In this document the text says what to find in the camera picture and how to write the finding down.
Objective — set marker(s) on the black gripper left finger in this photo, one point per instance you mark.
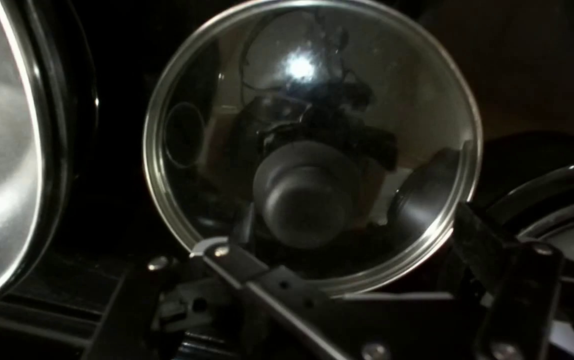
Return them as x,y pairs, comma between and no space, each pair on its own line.
166,306

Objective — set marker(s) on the glass lid with black knob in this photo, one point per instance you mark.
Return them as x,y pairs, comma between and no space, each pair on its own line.
307,193

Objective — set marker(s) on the black frying pan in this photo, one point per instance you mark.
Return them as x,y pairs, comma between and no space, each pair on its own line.
66,132

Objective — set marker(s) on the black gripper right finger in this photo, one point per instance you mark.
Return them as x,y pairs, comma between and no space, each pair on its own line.
522,300

